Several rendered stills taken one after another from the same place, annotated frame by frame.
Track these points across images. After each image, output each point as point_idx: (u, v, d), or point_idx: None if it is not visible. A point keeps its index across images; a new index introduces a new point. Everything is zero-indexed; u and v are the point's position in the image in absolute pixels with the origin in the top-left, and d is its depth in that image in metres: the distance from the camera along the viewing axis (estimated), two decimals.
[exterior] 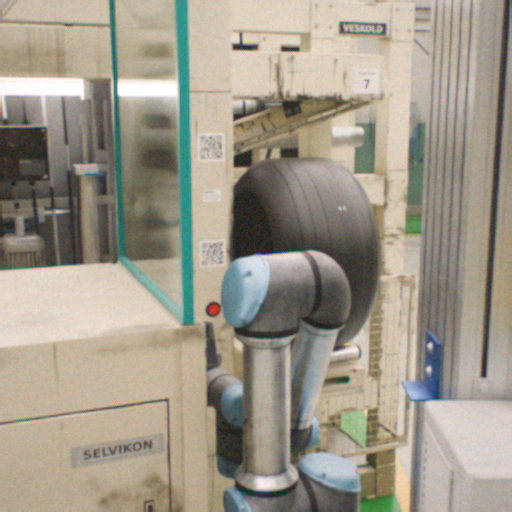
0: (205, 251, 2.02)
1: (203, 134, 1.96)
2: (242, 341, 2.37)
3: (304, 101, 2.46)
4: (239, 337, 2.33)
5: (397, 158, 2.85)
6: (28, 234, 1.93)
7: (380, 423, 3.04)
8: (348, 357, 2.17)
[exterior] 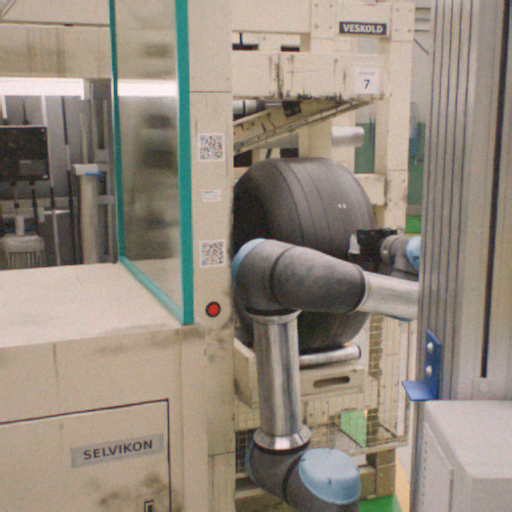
0: (205, 251, 2.02)
1: (203, 134, 1.96)
2: None
3: (304, 101, 2.46)
4: (239, 339, 2.33)
5: (397, 158, 2.85)
6: (28, 234, 1.93)
7: (380, 423, 3.04)
8: (348, 358, 2.17)
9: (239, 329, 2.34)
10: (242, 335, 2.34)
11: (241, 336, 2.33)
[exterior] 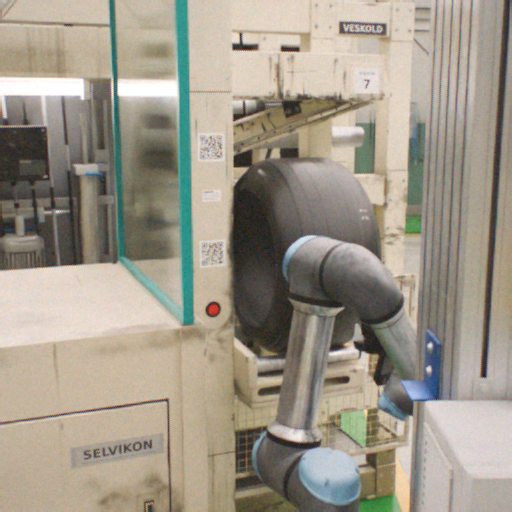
0: (205, 251, 2.02)
1: (203, 134, 1.96)
2: (242, 327, 2.36)
3: (304, 101, 2.46)
4: None
5: (397, 158, 2.85)
6: (28, 234, 1.93)
7: (380, 423, 3.04)
8: None
9: (239, 342, 2.35)
10: None
11: None
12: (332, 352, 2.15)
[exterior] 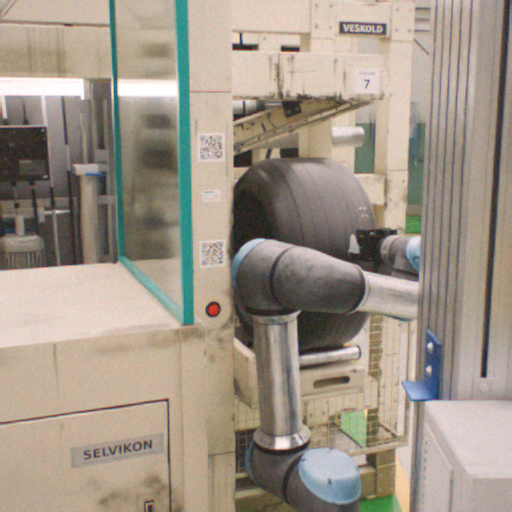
0: (205, 251, 2.02)
1: (203, 134, 1.96)
2: (243, 328, 2.35)
3: (304, 101, 2.46)
4: None
5: (397, 158, 2.85)
6: (28, 234, 1.93)
7: (380, 423, 3.04)
8: None
9: None
10: None
11: None
12: (332, 353, 2.15)
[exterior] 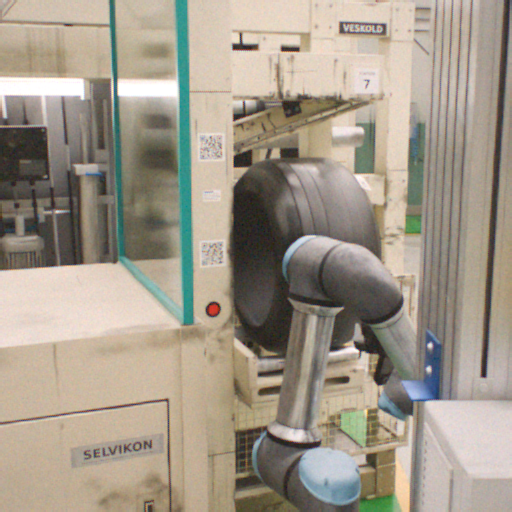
0: (205, 251, 2.02)
1: (203, 134, 1.96)
2: (242, 341, 2.37)
3: (304, 101, 2.46)
4: (239, 336, 2.33)
5: (397, 158, 2.85)
6: (28, 234, 1.93)
7: (380, 423, 3.04)
8: (348, 355, 2.16)
9: (238, 328, 2.35)
10: (242, 333, 2.34)
11: (241, 334, 2.34)
12: None
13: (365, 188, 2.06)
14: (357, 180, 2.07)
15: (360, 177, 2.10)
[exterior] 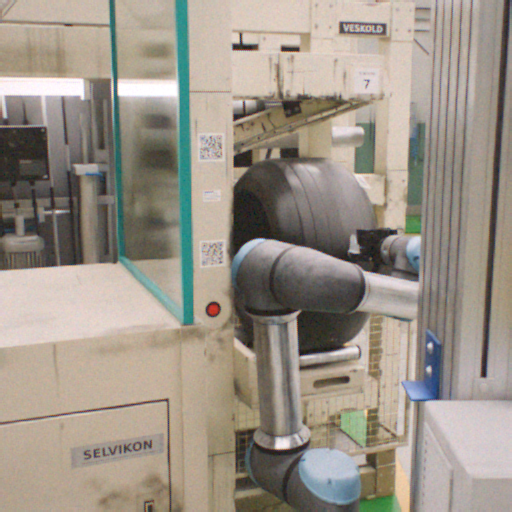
0: (205, 251, 2.02)
1: (203, 134, 1.96)
2: None
3: (304, 101, 2.46)
4: (239, 338, 2.33)
5: (397, 158, 2.85)
6: (28, 234, 1.93)
7: (380, 423, 3.04)
8: (348, 356, 2.16)
9: (239, 329, 2.35)
10: (242, 334, 2.34)
11: (241, 335, 2.33)
12: None
13: (364, 186, 2.07)
14: (356, 179, 2.08)
15: (359, 176, 2.11)
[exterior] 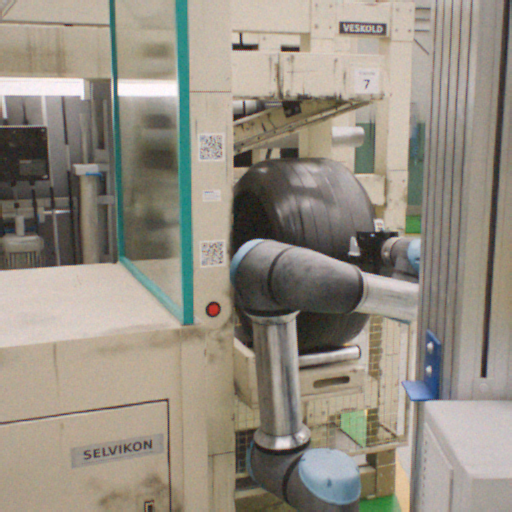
0: (205, 251, 2.02)
1: (203, 134, 1.96)
2: (245, 340, 2.34)
3: (304, 101, 2.46)
4: (237, 329, 2.34)
5: (397, 158, 2.85)
6: (28, 234, 1.93)
7: (380, 423, 3.04)
8: (345, 347, 2.17)
9: None
10: (239, 328, 2.36)
11: (238, 328, 2.35)
12: (330, 363, 2.16)
13: None
14: (375, 229, 2.01)
15: (379, 221, 2.02)
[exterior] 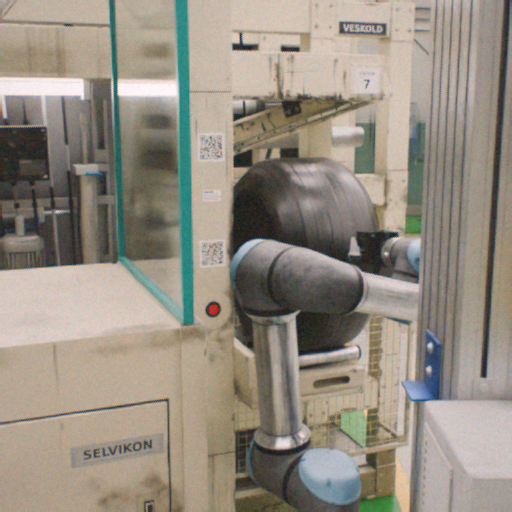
0: (205, 251, 2.02)
1: (203, 134, 1.96)
2: (243, 342, 2.36)
3: (304, 101, 2.46)
4: (239, 335, 2.33)
5: (397, 158, 2.85)
6: (28, 234, 1.93)
7: (380, 423, 3.04)
8: (348, 353, 2.16)
9: (237, 328, 2.36)
10: (241, 331, 2.34)
11: (240, 332, 2.34)
12: None
13: None
14: None
15: None
